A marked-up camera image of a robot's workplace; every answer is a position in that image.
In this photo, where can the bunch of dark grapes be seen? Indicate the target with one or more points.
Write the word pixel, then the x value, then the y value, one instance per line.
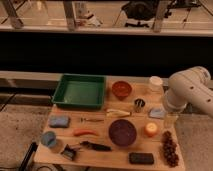
pixel 169 149

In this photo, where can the light blue towel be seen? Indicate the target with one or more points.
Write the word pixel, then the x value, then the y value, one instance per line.
pixel 157 113

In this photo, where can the yellow banana peel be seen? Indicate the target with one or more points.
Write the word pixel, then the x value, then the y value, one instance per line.
pixel 117 113

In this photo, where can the black rectangular sponge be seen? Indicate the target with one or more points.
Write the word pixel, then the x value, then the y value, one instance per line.
pixel 141 158

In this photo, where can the purple bowl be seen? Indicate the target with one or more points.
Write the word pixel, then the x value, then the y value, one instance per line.
pixel 122 132

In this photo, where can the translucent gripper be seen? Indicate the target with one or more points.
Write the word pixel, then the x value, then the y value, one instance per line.
pixel 170 119

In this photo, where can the black brush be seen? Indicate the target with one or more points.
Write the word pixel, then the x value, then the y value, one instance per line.
pixel 95 146

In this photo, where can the orange bowl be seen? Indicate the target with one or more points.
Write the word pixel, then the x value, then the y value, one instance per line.
pixel 121 89

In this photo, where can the metal cup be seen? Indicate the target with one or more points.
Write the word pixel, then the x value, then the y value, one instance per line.
pixel 139 104

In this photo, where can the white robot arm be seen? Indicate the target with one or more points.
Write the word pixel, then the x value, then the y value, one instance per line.
pixel 187 86

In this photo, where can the green plastic tray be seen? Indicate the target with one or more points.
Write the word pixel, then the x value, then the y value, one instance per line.
pixel 80 91

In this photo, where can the small metal tool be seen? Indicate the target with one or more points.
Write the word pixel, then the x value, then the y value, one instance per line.
pixel 90 120

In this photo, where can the orange candle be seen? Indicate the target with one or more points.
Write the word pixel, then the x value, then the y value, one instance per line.
pixel 151 129

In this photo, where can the black office chair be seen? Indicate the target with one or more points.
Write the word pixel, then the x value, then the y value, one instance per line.
pixel 142 11

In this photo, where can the blue sponge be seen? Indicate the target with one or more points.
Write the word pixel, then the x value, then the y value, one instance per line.
pixel 59 121

